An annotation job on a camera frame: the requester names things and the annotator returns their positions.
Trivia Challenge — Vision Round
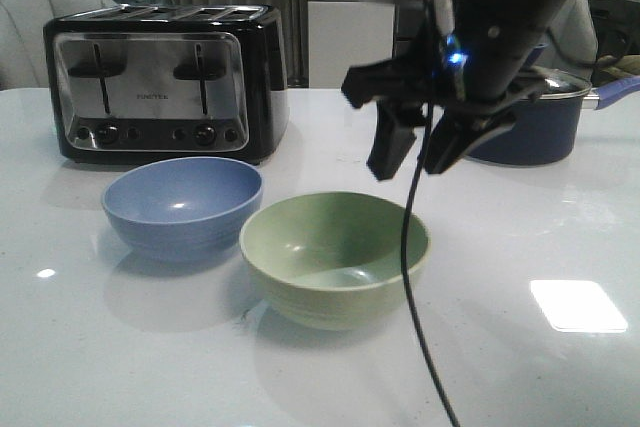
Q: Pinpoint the grey armchair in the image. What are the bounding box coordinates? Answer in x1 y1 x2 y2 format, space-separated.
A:
549 0 598 79
1 0 116 90

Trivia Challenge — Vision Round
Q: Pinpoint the black cable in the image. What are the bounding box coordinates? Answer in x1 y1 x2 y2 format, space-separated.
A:
400 0 462 427

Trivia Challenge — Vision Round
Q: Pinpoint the glass pot lid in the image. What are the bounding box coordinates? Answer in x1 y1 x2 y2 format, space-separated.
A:
519 66 591 99

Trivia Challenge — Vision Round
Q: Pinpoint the grey armchair right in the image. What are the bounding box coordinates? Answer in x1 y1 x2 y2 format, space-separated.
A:
549 0 598 79

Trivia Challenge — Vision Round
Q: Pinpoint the dark blue saucepan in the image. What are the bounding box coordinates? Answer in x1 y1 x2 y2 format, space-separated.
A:
466 75 639 167

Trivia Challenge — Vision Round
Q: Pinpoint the white refrigerator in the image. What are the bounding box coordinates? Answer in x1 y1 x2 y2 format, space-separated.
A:
307 0 395 88

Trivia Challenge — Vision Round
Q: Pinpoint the blue bowl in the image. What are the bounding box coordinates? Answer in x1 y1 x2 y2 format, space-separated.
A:
102 157 263 263

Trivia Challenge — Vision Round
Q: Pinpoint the green bowl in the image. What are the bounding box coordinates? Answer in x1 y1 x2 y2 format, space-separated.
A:
239 192 430 331

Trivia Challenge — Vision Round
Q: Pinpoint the grey armchair left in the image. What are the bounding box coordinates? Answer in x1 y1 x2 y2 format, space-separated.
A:
1 0 116 90

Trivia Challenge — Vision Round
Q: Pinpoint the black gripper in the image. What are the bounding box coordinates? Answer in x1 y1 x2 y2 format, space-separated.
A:
341 0 544 181

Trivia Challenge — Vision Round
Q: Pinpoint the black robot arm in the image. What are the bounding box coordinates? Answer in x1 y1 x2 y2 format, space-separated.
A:
341 0 566 180

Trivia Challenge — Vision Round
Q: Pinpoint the black and steel toaster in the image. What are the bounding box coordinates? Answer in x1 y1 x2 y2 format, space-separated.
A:
44 4 289 164

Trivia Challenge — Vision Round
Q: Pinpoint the dark kitchen counter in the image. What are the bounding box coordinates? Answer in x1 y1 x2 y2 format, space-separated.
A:
588 0 639 75

